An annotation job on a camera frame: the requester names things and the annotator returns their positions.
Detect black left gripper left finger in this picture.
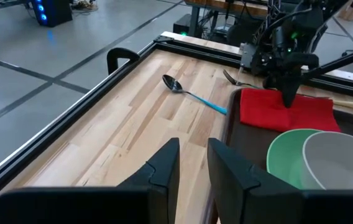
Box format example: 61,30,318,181
0,138,181,224

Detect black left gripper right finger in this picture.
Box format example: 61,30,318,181
206,138,353,224

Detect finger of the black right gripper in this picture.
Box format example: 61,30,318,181
289,74,303,108
280,77,292,108

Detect red cloth napkin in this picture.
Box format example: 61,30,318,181
239,88,342,133

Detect green plastic plate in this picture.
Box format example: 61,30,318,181
266,128,324,191

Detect teal-handled metal fork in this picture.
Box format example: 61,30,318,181
222,68,272,91

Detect grey plastic bowl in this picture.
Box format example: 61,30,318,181
302,131,353,191

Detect teal-handled metal spoon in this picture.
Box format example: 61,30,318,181
162,74,228,116

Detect dark brown serving tray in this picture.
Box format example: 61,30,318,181
204,88,353,224

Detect wooden workbench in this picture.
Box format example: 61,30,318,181
184,0,269,38

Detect black computer green light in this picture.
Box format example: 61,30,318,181
172,14,196,37

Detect computer tower blue lights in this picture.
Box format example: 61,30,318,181
29,0,73,28

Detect black aluminium table frame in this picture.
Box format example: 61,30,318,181
0,30,353,210

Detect black frame handle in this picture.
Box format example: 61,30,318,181
106,47,141,76

